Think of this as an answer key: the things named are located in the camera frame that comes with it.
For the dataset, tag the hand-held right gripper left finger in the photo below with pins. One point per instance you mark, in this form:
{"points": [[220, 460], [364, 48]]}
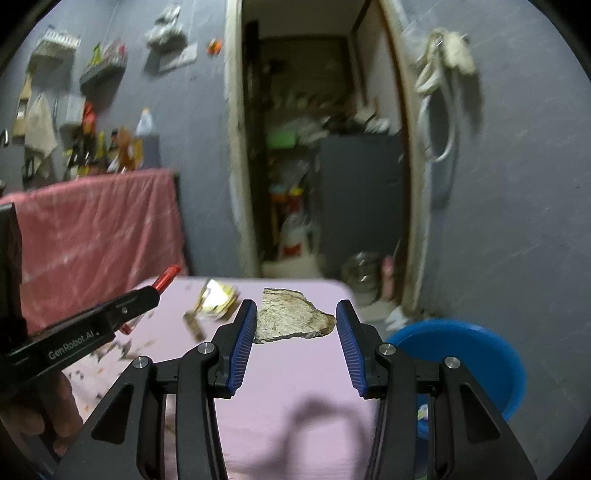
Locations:
{"points": [[242, 341]]}

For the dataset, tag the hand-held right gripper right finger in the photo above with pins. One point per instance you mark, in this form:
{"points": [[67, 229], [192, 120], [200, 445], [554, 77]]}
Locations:
{"points": [[352, 341]]}

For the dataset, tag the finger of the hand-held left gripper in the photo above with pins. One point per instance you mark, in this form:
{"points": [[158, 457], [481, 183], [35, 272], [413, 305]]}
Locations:
{"points": [[134, 304]]}

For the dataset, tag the red plastic piece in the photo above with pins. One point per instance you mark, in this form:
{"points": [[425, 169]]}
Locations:
{"points": [[167, 278]]}

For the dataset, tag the yellow foil wrapper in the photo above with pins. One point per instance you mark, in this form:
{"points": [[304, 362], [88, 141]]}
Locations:
{"points": [[217, 297]]}

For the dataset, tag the brown paper piece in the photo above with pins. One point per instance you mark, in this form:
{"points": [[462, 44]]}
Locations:
{"points": [[291, 318]]}

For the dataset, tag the blue plastic basin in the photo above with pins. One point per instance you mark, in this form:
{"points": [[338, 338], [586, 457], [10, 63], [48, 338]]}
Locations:
{"points": [[461, 350]]}

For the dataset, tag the person's left hand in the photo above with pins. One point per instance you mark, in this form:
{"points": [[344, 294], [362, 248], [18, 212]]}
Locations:
{"points": [[62, 410]]}

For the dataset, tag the scattered small scraps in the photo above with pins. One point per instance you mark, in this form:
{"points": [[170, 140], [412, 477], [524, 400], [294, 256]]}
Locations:
{"points": [[124, 349]]}

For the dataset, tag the steel pot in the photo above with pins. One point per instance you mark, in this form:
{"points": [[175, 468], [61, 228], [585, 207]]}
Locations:
{"points": [[362, 272]]}

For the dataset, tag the pink plastic item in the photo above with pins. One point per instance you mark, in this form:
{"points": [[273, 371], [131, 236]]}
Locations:
{"points": [[388, 277]]}

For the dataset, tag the rose pink tablecloth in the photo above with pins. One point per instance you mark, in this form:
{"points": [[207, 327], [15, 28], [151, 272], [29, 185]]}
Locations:
{"points": [[92, 230]]}

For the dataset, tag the pale pink sheet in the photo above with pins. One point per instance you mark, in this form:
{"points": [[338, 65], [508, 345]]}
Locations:
{"points": [[300, 415]]}

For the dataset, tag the white sack red label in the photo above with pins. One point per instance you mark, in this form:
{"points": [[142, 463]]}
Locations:
{"points": [[295, 237]]}

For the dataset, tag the grey metal cabinet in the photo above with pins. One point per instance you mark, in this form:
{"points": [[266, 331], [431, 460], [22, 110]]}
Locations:
{"points": [[364, 198]]}

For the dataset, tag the colourful plastic items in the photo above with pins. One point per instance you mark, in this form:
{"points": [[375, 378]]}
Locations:
{"points": [[286, 196]]}

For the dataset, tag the grey box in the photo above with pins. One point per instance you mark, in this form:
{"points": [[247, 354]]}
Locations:
{"points": [[151, 151]]}

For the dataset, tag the row of dark bottles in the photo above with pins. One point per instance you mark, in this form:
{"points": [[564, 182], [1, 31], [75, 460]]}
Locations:
{"points": [[87, 157]]}

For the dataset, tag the brown packet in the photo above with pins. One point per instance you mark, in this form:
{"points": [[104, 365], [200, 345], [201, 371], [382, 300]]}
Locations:
{"points": [[127, 147]]}

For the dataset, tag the white plastic jug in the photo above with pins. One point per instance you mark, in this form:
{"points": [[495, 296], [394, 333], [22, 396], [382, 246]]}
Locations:
{"points": [[145, 123]]}

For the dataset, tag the red orange packet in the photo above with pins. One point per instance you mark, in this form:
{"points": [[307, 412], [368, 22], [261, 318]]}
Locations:
{"points": [[89, 117]]}

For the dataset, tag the beige hanging cloth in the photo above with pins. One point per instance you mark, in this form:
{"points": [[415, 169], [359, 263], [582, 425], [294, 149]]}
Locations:
{"points": [[40, 122]]}

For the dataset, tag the green box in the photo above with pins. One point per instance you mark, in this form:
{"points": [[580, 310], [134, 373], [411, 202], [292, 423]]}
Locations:
{"points": [[281, 140]]}

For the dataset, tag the black cooking pan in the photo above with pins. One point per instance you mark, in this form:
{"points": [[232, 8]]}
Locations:
{"points": [[351, 124]]}

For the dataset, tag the wooden brush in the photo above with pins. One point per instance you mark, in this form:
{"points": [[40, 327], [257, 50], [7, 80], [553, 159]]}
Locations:
{"points": [[23, 99]]}

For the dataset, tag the colourful small packets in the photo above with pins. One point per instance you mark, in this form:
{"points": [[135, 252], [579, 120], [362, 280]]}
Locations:
{"points": [[108, 54]]}

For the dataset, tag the wooden storage shelf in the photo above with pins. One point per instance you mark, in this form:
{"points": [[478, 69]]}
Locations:
{"points": [[304, 74]]}

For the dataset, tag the grey plush toy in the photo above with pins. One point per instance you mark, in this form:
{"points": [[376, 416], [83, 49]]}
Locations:
{"points": [[166, 27]]}

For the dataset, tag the white glove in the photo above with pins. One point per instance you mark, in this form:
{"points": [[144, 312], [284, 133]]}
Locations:
{"points": [[459, 50]]}

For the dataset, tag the white door frame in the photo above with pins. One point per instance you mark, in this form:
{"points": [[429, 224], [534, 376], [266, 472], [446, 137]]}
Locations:
{"points": [[235, 184]]}

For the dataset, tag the white wall box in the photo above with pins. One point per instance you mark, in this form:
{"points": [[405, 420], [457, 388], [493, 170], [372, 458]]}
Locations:
{"points": [[73, 110]]}

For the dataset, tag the grey wall shelf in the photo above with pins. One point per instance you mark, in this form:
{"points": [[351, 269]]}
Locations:
{"points": [[101, 76]]}

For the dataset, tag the orange wall toy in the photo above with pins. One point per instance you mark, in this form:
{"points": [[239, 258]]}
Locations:
{"points": [[214, 46]]}

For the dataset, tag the white wall shelf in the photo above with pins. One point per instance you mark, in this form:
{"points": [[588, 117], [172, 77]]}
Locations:
{"points": [[53, 45]]}

